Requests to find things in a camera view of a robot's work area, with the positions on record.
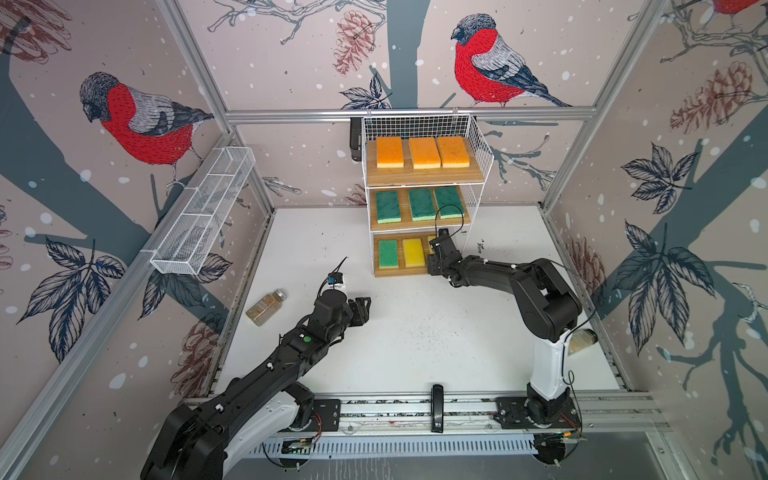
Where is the top wooden shelf board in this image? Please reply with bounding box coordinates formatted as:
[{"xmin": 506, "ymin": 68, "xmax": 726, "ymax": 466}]
[{"xmin": 363, "ymin": 139, "xmax": 485, "ymax": 188}]

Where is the bottom wooden shelf board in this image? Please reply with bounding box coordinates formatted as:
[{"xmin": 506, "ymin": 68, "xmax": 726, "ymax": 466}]
[{"xmin": 373, "ymin": 232, "xmax": 436, "ymax": 278}]

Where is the black box behind shelf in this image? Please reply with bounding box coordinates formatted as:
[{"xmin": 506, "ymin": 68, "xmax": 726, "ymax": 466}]
[{"xmin": 349, "ymin": 117, "xmax": 363, "ymax": 162}]

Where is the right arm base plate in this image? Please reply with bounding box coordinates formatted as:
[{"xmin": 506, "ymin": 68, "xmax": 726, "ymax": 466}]
[{"xmin": 493, "ymin": 394, "xmax": 582, "ymax": 430}]

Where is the white wire three-tier shelf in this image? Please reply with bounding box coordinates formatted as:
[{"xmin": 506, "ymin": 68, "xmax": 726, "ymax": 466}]
[{"xmin": 360, "ymin": 113, "xmax": 494, "ymax": 277}]

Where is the yellow sponge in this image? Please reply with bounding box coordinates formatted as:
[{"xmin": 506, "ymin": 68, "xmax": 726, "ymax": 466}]
[{"xmin": 402, "ymin": 238, "xmax": 426, "ymax": 268}]

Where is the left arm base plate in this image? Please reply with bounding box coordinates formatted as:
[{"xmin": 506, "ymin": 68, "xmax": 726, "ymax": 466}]
[{"xmin": 288, "ymin": 399, "xmax": 341, "ymax": 433}]

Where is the black handle on rail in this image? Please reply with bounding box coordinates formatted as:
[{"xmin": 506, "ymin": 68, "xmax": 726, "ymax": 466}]
[{"xmin": 430, "ymin": 384, "xmax": 445, "ymax": 434}]

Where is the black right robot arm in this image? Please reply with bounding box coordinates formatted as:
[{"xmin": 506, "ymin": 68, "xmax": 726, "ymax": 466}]
[{"xmin": 427, "ymin": 229, "xmax": 583, "ymax": 425}]

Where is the light green sponge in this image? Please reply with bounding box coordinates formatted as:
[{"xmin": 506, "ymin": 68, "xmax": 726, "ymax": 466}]
[{"xmin": 378, "ymin": 239, "xmax": 399, "ymax": 269}]

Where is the white wire wall basket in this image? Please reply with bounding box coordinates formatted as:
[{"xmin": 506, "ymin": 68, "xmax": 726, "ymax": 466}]
[{"xmin": 150, "ymin": 146, "xmax": 255, "ymax": 275}]

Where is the orange sponge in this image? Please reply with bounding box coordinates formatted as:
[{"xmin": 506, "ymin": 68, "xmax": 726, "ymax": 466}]
[
  {"xmin": 408, "ymin": 137, "xmax": 442, "ymax": 170},
  {"xmin": 436, "ymin": 136, "xmax": 470, "ymax": 169},
  {"xmin": 376, "ymin": 137, "xmax": 404, "ymax": 169}
]

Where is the dark green sponge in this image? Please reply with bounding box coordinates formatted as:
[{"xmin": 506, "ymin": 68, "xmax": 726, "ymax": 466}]
[
  {"xmin": 375, "ymin": 191, "xmax": 402, "ymax": 224},
  {"xmin": 408, "ymin": 188, "xmax": 436, "ymax": 222},
  {"xmin": 434, "ymin": 186, "xmax": 465, "ymax": 219}
]

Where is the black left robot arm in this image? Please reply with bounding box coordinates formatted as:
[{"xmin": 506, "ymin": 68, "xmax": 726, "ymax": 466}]
[{"xmin": 140, "ymin": 289, "xmax": 371, "ymax": 479}]

